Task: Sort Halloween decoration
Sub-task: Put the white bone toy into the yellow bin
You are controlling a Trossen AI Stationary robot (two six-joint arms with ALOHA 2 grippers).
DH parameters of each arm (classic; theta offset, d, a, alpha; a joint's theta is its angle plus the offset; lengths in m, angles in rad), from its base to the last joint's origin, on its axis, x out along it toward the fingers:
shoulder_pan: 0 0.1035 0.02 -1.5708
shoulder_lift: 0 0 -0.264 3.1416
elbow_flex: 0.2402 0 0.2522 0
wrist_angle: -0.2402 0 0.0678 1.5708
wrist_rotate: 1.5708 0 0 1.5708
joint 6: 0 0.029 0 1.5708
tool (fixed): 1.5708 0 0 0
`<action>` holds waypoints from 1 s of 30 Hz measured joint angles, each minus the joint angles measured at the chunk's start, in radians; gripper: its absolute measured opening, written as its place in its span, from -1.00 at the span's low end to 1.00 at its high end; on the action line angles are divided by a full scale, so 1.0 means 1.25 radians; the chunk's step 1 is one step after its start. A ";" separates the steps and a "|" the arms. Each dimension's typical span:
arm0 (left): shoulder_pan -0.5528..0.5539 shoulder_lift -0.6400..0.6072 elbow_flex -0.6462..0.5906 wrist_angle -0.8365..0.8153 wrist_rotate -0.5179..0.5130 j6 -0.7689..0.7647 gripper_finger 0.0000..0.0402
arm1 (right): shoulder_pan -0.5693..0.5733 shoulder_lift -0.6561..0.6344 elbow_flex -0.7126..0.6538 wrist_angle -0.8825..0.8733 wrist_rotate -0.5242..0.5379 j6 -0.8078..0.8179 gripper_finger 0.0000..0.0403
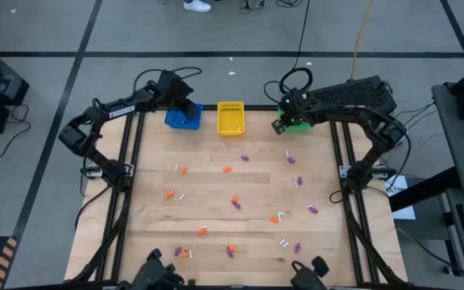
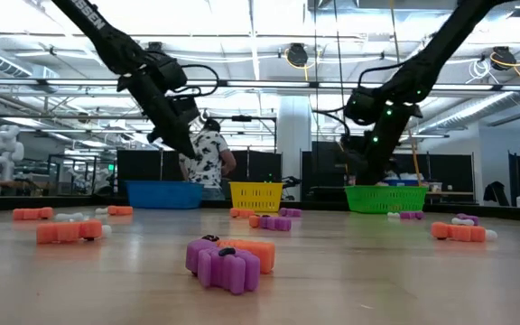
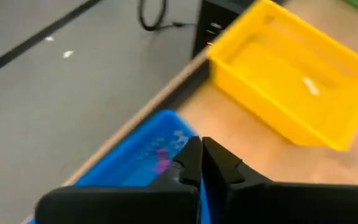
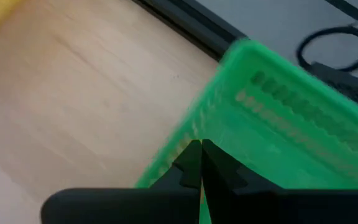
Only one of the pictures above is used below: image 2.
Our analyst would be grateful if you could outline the black ceiling cable reel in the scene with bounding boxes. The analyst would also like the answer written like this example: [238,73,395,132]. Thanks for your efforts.
[489,45,517,72]
[285,42,310,69]

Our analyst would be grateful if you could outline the black metal stand frame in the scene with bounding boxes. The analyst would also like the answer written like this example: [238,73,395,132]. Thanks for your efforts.
[204,114,279,154]

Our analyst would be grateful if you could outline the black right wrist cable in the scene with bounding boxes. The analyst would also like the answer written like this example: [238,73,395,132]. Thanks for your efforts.
[311,60,408,139]

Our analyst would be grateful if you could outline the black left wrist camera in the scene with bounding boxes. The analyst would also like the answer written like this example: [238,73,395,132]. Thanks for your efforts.
[171,93,201,126]

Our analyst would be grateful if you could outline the long ceiling light strip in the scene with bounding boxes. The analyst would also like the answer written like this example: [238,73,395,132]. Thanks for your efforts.
[0,79,520,91]

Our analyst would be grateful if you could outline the blue storage bin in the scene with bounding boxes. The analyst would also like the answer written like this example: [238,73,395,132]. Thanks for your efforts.
[383,178,420,188]

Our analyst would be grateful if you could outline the yellow plastic basket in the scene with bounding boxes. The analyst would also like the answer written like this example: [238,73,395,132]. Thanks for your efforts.
[228,181,284,213]

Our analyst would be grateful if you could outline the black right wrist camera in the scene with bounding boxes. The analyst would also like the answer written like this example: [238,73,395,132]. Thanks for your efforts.
[343,87,385,127]

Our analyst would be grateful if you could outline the person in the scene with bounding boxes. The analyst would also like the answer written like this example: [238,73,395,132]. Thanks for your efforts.
[178,117,238,202]

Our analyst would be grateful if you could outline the yellow hanging cable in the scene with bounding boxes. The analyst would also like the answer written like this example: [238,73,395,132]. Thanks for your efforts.
[388,0,424,187]

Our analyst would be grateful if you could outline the white robot figure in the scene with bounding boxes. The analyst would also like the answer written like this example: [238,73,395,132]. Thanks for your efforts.
[0,124,26,184]

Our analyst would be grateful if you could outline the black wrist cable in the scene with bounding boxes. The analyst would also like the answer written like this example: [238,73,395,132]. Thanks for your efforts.
[311,60,408,139]
[169,62,221,99]

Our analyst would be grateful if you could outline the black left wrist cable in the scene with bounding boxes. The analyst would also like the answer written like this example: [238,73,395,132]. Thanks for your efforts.
[169,62,221,99]

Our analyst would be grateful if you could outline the black jacket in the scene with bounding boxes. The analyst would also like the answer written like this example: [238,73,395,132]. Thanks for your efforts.
[482,181,511,208]

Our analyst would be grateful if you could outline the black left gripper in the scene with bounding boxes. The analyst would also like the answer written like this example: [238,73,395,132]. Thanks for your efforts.
[116,70,197,160]

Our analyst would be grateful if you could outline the black hanging cable with coil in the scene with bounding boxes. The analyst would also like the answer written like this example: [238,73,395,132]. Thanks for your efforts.
[332,0,350,136]

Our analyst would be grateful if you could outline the blue plastic basket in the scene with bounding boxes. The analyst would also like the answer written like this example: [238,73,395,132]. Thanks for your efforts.
[125,180,205,210]

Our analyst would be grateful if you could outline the white building column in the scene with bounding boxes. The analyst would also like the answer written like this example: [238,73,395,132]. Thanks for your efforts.
[276,94,313,202]

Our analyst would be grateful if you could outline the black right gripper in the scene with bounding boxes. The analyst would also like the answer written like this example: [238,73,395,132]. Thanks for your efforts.
[354,101,424,186]

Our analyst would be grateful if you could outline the green plastic basket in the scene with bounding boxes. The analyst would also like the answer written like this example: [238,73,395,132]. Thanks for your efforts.
[344,184,430,215]

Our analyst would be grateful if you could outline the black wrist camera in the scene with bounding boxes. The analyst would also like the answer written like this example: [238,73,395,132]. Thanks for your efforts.
[343,87,385,127]
[171,93,201,126]

